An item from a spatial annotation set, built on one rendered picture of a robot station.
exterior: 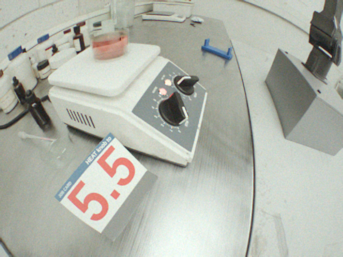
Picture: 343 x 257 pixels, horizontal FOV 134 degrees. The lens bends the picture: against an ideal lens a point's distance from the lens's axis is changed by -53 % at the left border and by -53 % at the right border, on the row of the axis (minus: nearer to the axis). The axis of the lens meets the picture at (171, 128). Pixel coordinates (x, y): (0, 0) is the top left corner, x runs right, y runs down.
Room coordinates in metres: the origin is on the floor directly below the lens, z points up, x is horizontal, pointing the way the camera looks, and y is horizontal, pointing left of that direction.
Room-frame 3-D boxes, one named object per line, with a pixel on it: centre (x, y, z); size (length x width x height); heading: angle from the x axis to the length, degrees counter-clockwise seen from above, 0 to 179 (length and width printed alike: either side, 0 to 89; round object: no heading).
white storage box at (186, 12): (1.39, 0.09, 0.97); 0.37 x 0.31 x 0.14; 175
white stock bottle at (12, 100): (0.15, 0.43, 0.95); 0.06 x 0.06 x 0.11
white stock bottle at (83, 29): (0.49, 0.36, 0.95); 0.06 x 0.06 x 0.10
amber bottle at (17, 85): (0.17, 0.37, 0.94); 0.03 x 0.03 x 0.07
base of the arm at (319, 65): (0.27, -0.32, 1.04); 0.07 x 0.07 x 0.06; 2
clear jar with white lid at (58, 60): (0.22, 0.22, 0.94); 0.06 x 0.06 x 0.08
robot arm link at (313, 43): (0.26, -0.32, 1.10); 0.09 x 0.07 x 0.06; 11
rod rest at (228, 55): (0.47, -0.11, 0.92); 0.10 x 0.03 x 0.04; 58
